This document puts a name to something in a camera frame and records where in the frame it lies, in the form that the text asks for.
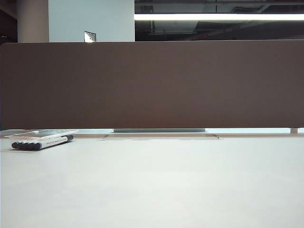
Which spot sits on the white ceiling light strip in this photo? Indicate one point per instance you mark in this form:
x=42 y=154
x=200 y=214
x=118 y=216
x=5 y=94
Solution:
x=213 y=16

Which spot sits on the metal wall plate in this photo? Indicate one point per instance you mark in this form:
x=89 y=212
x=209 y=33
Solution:
x=89 y=36

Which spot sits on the clear plastic packaging box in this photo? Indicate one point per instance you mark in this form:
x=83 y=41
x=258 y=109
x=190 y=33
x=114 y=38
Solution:
x=47 y=133

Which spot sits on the brown desk partition panel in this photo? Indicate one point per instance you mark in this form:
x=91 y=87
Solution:
x=142 y=83

